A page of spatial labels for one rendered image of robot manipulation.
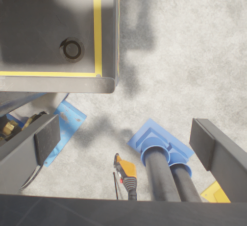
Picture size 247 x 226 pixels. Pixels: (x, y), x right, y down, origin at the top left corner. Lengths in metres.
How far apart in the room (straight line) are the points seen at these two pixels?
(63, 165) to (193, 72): 1.98
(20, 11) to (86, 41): 0.12
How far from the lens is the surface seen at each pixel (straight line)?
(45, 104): 2.09
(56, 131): 0.17
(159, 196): 1.41
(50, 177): 2.75
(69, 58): 0.33
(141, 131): 2.15
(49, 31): 0.34
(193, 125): 0.16
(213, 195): 2.94
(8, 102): 1.13
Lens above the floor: 1.95
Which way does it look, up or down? 74 degrees down
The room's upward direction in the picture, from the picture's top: 174 degrees counter-clockwise
